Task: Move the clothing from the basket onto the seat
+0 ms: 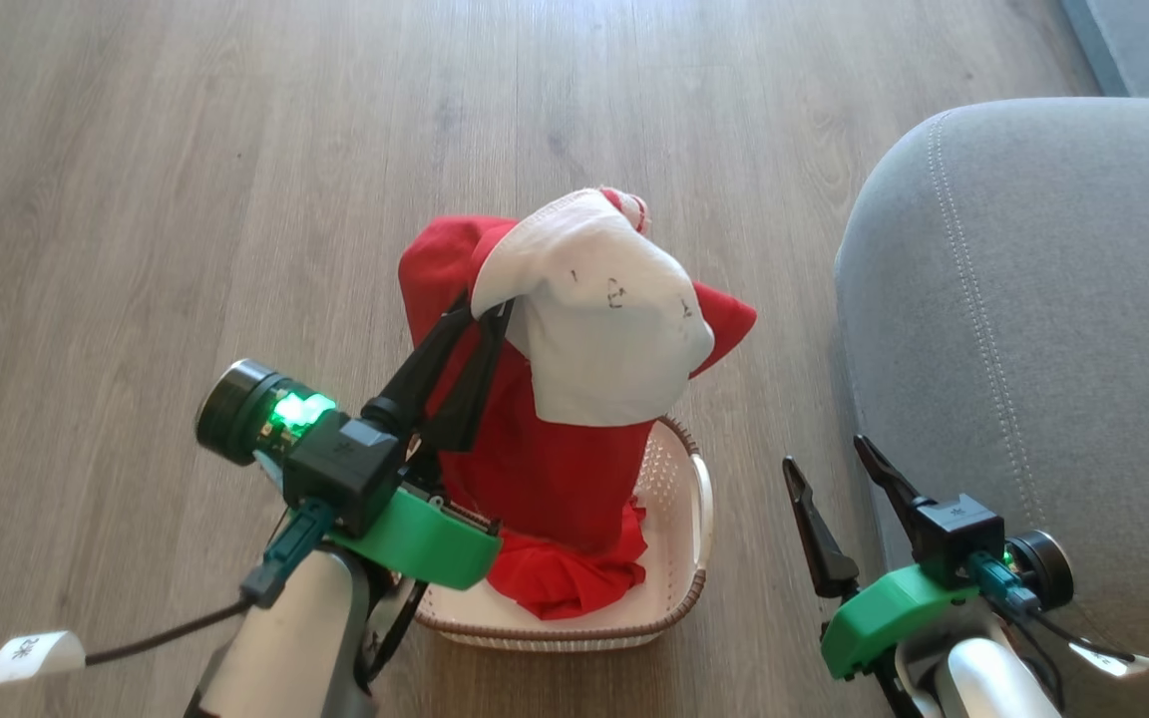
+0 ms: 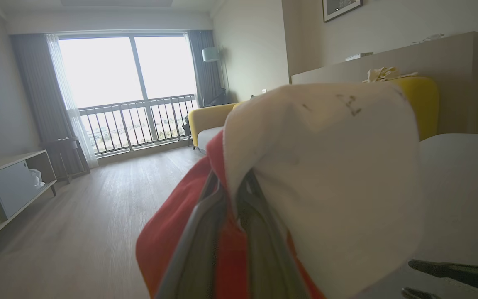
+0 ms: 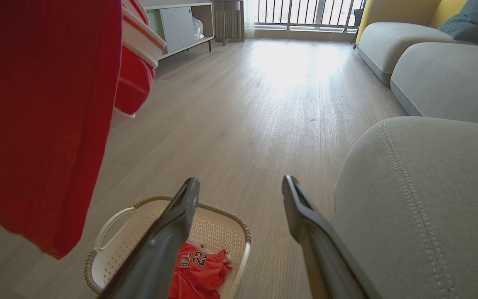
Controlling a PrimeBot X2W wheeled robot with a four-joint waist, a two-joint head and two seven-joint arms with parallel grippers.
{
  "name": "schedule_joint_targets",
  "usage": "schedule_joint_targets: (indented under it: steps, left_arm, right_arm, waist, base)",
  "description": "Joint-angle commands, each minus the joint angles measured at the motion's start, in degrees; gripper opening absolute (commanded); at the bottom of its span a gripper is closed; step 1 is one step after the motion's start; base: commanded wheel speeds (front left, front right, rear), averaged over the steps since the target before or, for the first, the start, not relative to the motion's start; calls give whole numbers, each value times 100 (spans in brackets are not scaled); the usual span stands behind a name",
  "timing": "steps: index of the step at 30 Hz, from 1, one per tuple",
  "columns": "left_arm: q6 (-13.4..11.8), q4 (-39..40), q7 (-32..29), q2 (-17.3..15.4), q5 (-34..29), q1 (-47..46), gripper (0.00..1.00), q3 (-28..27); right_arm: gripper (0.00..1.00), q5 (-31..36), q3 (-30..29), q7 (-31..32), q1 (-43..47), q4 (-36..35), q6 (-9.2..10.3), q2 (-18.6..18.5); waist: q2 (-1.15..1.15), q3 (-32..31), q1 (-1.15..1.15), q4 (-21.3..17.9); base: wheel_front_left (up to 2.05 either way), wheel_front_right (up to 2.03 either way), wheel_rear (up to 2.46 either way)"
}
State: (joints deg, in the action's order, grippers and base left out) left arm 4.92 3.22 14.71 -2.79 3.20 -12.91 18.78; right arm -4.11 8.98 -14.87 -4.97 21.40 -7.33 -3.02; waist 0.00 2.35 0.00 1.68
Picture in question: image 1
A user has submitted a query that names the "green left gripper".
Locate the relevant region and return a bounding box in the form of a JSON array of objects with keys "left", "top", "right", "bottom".
[{"left": 331, "top": 291, "right": 517, "bottom": 590}]

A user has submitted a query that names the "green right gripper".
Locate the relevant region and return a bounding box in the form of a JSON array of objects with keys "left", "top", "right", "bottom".
[{"left": 782, "top": 433, "right": 981, "bottom": 681}]

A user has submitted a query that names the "red garment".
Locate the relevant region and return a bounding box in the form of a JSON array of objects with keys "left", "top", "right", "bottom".
[{"left": 398, "top": 213, "right": 758, "bottom": 621}]

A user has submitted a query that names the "white garment with black marks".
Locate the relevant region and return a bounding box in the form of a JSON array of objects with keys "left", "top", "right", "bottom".
[{"left": 470, "top": 187, "right": 716, "bottom": 429}]

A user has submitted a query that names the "white laundry basket brown rim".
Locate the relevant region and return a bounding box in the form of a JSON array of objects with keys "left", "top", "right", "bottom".
[{"left": 413, "top": 414, "right": 716, "bottom": 654}]

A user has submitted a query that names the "grey fabric sofa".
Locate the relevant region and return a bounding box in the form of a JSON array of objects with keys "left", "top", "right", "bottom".
[{"left": 833, "top": 97, "right": 1149, "bottom": 718}]

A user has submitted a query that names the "thin black left gripper cable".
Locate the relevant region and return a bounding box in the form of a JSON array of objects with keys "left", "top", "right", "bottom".
[{"left": 363, "top": 578, "right": 432, "bottom": 689}]

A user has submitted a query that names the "white right cable tag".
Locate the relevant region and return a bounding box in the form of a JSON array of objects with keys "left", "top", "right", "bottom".
[{"left": 1067, "top": 641, "right": 1149, "bottom": 680}]

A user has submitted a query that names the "white cable tag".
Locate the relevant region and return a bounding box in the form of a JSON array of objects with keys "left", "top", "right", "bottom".
[
  {"left": 1067, "top": 641, "right": 1149, "bottom": 680},
  {"left": 0, "top": 629, "right": 88, "bottom": 688}
]

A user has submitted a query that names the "white left cable tag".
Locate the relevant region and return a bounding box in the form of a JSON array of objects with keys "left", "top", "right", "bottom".
[{"left": 0, "top": 629, "right": 88, "bottom": 688}]

